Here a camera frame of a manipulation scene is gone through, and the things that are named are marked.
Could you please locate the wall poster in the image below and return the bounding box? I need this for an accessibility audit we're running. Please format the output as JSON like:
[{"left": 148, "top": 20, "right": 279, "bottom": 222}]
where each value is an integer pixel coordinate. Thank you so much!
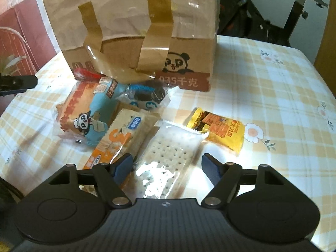
[{"left": 0, "top": 0, "right": 63, "bottom": 75}]

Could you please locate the blue orange bread packet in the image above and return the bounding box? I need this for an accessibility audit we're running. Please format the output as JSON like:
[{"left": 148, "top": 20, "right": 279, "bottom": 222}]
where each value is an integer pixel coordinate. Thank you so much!
[{"left": 55, "top": 76, "right": 126, "bottom": 147}]

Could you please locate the red snack packet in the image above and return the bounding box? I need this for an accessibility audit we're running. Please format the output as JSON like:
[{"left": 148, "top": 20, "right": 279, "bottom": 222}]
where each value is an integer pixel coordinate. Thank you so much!
[{"left": 73, "top": 67, "right": 101, "bottom": 81}]

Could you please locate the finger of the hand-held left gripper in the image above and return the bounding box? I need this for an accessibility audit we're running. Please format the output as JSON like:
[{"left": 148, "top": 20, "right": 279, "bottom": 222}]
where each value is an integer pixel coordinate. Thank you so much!
[{"left": 0, "top": 74, "right": 38, "bottom": 97}]

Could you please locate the clear cracker packet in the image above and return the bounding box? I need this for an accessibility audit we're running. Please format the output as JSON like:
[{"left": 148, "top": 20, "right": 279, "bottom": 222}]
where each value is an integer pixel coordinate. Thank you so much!
[{"left": 134, "top": 119, "right": 209, "bottom": 198}]

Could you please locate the brown taped cardboard box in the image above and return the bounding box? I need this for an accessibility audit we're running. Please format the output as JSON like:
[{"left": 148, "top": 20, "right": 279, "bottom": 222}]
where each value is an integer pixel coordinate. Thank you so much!
[{"left": 42, "top": 0, "right": 219, "bottom": 93}]

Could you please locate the orange white cracker packet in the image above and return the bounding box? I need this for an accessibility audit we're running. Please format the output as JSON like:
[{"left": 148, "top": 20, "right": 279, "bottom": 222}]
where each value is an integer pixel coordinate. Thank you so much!
[{"left": 83, "top": 108, "right": 162, "bottom": 189}]

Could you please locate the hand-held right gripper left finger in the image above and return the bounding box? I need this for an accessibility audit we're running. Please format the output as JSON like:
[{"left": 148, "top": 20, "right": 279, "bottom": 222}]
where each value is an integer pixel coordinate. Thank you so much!
[{"left": 49, "top": 153, "right": 134, "bottom": 209}]

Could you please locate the blue black cookie packet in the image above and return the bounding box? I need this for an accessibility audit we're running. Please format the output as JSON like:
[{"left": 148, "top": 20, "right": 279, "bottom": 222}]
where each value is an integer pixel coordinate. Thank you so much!
[{"left": 117, "top": 80, "right": 179, "bottom": 113}]

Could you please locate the black exercise bike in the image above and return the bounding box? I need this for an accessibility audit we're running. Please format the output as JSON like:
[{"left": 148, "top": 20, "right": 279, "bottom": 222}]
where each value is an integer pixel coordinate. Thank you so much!
[{"left": 218, "top": 0, "right": 330, "bottom": 49}]

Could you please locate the small yellow snack packet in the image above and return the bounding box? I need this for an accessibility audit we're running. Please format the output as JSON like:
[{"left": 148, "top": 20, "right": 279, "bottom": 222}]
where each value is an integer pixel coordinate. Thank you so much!
[{"left": 187, "top": 108, "right": 246, "bottom": 156}]

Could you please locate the wooden door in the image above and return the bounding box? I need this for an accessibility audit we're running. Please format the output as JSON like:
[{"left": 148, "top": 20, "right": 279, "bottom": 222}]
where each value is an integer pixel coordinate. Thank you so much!
[{"left": 313, "top": 0, "right": 336, "bottom": 97}]

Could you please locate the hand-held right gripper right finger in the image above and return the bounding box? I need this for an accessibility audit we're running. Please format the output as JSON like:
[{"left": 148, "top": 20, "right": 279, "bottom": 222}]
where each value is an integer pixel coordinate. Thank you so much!
[{"left": 201, "top": 153, "right": 289, "bottom": 208}]

